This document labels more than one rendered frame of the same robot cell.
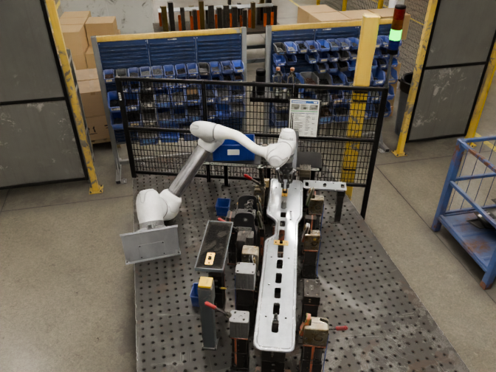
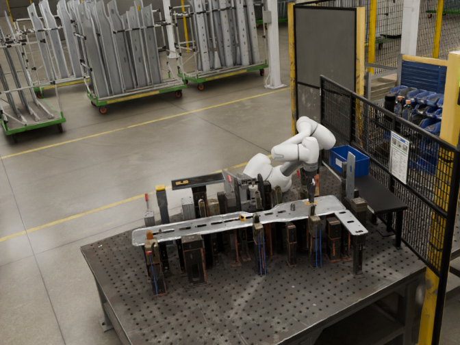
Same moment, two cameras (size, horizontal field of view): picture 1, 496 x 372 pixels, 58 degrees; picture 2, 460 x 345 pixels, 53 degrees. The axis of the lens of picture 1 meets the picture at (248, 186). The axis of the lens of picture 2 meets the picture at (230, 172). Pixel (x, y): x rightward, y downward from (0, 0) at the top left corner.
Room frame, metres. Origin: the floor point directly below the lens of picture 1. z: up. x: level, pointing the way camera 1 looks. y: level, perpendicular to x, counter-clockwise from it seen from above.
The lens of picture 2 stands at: (1.20, -2.69, 2.50)
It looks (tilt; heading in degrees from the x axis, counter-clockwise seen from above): 24 degrees down; 75
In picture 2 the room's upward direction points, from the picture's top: 5 degrees counter-clockwise
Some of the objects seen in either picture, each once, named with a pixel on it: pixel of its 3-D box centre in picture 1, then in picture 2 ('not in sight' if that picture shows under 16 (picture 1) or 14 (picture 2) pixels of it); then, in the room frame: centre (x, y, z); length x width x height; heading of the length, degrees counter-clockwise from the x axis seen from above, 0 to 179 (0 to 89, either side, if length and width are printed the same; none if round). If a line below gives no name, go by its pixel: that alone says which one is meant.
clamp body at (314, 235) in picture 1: (310, 255); (259, 248); (1.97, -0.37, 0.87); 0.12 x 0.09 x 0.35; 84
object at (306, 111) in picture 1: (303, 117); (400, 157); (2.93, -0.40, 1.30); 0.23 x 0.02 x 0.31; 84
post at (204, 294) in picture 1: (207, 315); (165, 217); (1.48, 0.20, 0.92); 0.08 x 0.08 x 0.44; 84
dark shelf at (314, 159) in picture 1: (260, 158); (359, 181); (2.85, -0.09, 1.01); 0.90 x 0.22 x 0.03; 84
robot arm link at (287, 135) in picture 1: (286, 142); (308, 149); (2.38, -0.23, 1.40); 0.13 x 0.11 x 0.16; 159
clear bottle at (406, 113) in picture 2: (291, 81); (406, 116); (3.03, -0.31, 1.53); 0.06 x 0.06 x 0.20
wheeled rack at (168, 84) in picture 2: not in sight; (131, 59); (1.99, 7.12, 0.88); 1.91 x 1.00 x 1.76; 10
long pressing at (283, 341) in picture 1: (282, 246); (239, 220); (1.91, -0.19, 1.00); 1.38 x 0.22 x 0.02; 174
